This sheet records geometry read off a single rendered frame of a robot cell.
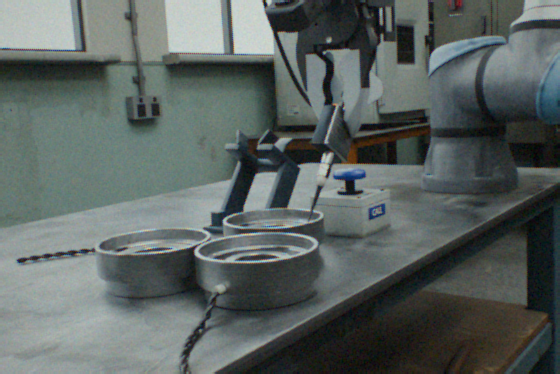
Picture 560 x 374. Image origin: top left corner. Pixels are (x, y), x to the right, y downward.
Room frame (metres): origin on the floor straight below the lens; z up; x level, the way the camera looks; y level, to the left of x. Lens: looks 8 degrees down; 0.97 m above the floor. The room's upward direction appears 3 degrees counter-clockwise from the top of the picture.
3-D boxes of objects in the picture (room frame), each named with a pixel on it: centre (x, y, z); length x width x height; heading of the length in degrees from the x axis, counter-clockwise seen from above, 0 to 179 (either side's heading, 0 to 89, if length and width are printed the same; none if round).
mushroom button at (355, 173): (0.77, -0.08, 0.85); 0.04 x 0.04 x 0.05
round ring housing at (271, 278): (0.54, 0.02, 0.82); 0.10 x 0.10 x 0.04
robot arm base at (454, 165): (1.05, -0.30, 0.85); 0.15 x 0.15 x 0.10
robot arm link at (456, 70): (1.04, -0.31, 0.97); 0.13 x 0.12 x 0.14; 35
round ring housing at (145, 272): (0.59, 0.12, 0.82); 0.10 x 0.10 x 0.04
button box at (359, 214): (0.77, -0.09, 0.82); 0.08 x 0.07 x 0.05; 143
